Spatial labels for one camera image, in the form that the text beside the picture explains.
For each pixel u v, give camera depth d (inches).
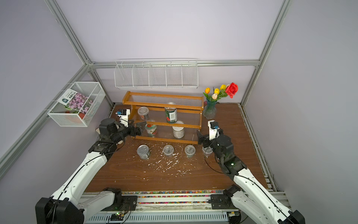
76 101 29.1
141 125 27.4
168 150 34.4
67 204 15.6
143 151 34.5
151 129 37.4
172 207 29.0
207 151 34.0
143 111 34.8
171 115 32.5
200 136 26.1
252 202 22.3
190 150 34.4
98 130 40.6
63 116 28.8
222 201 29.1
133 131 27.2
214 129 24.3
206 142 26.2
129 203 28.6
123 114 26.1
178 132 36.3
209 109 42.7
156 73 39.0
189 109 32.7
